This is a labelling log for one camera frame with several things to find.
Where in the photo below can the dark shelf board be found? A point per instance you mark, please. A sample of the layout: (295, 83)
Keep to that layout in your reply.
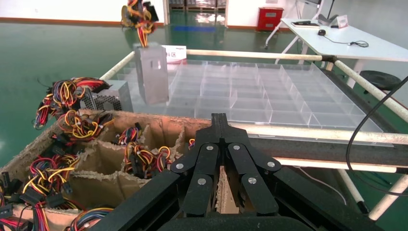
(318, 151)

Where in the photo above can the black computer mouse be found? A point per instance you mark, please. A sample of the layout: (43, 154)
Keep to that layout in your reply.
(322, 32)

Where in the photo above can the brown cardboard divider box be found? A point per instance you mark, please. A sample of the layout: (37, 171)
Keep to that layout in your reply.
(102, 159)

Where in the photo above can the grey angled stand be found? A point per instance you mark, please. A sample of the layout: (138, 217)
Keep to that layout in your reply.
(326, 20)

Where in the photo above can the white office table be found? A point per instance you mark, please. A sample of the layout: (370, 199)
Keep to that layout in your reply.
(366, 44)

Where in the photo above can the black flat tablet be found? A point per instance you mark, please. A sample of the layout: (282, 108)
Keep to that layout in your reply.
(302, 23)

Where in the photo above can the clear plastic divider tray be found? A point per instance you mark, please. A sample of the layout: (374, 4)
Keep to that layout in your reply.
(255, 92)

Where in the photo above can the white frame pipe leg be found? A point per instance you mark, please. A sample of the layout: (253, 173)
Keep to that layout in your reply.
(349, 186)
(389, 199)

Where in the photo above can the white sign card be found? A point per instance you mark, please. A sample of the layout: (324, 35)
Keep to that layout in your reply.
(342, 21)

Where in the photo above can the white red small box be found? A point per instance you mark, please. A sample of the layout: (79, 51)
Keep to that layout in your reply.
(177, 52)

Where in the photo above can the white frame pipe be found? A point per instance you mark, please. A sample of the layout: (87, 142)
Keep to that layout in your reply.
(318, 133)
(118, 65)
(366, 84)
(255, 55)
(334, 165)

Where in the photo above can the black pipe joint connector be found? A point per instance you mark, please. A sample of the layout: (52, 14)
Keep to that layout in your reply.
(329, 58)

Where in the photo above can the red metal cabinet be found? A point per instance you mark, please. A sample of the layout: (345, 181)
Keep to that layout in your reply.
(270, 19)

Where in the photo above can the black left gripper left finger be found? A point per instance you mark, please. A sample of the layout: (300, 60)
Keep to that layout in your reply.
(199, 191)

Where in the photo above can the black round stool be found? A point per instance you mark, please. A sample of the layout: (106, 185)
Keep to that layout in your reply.
(381, 79)

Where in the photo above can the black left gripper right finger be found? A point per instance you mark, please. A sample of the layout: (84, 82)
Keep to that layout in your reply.
(258, 191)

